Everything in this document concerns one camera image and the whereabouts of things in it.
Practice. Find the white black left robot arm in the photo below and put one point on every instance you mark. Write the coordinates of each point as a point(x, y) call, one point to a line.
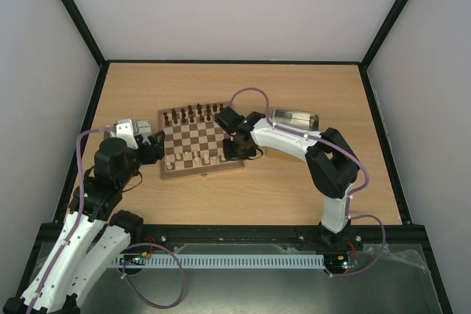
point(92, 234)

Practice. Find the wooden chess board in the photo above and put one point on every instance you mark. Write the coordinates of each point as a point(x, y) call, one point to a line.
point(204, 137)

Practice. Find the gold metal tin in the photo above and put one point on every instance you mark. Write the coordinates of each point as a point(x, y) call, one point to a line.
point(293, 119)

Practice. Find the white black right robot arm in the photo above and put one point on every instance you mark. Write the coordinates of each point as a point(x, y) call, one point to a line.
point(331, 163)

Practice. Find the silver tin lid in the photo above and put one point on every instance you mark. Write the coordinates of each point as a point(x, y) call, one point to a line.
point(143, 126)

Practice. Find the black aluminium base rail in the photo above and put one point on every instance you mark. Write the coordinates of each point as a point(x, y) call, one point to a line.
point(301, 237)

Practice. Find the black frame post right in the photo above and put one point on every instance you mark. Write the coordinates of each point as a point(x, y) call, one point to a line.
point(383, 32)

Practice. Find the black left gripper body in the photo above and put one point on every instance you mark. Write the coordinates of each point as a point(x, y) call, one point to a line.
point(150, 157)

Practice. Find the black frame post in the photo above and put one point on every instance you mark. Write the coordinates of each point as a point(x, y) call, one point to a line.
point(383, 32)
point(84, 31)

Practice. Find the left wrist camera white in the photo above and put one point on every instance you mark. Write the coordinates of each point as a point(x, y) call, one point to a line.
point(125, 129)

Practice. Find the light blue cable duct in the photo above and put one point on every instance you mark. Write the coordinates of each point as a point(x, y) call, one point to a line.
point(223, 261)

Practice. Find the black frame post left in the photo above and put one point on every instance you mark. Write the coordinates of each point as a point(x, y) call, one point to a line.
point(84, 31)

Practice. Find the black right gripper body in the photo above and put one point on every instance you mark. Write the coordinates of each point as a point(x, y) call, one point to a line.
point(232, 148)

